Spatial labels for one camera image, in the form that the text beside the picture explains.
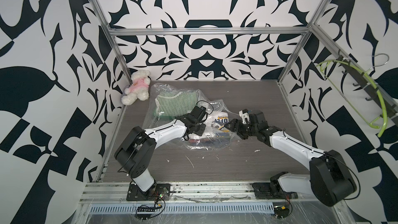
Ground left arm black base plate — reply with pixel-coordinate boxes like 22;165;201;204
126;183;171;201

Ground black connector block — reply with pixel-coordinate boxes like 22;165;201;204
135;205;156;220
274;206;291;219

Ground aluminium frame rail front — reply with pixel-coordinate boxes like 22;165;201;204
79;181;343;204

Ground black connector block left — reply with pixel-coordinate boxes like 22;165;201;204
135;205;156;220

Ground aluminium frame back crossbar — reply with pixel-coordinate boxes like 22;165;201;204
108;27;309;36

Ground green white striped garment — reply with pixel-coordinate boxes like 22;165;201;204
154;90;199;117

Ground white teddy bear pink shirt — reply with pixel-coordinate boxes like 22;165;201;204
121;70;151;106

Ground clear plastic vacuum bag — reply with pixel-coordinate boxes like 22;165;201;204
142;83;239;150

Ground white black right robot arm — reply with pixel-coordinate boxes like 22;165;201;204
225;119;361;206

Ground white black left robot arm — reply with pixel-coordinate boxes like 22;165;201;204
114;113;207;193

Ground white printed tank top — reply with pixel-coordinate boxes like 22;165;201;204
206;111;234;138

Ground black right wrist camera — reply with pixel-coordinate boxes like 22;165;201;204
239;109;266;124

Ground green wire clothes hanger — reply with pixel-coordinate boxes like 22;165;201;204
316;56;394;138

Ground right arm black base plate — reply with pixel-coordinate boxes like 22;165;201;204
251;182;298;200

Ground black connector block right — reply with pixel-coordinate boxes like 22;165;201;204
274;206;291;219

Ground black wall hook rack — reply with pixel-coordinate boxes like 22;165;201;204
337;50;398;121

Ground white slotted cable duct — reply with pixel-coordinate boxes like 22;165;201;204
90;202;274;214

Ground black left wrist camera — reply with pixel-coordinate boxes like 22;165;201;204
190;106;208;122

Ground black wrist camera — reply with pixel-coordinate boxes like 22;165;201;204
239;109;266;124
190;106;208;122

